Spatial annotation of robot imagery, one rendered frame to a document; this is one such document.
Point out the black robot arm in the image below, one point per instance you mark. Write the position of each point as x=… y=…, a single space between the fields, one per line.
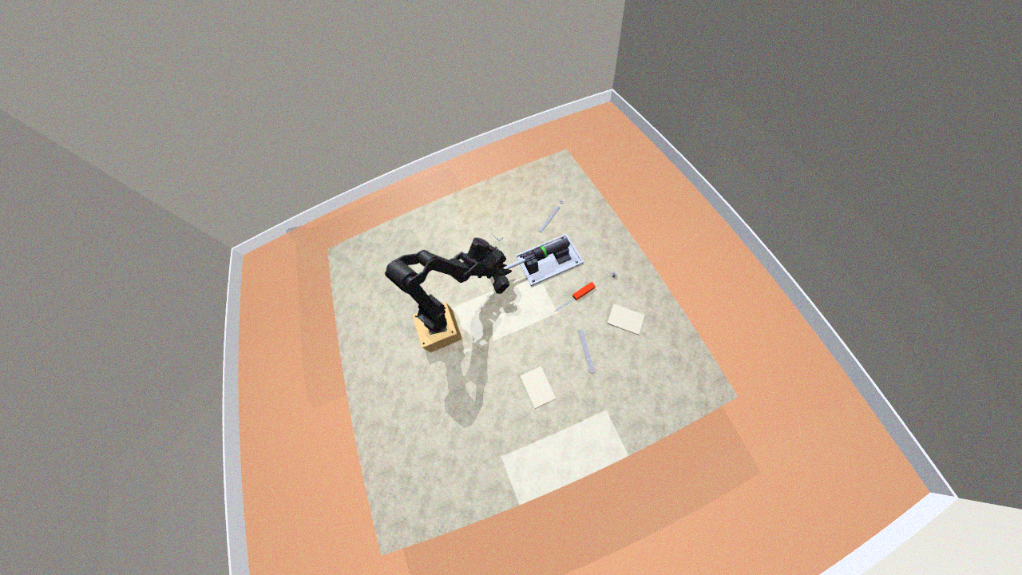
x=431 y=310

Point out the red-handled screwdriver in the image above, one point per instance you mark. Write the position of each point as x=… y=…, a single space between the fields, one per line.
x=583 y=291

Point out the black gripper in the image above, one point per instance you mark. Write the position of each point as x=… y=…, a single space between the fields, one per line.
x=501 y=281

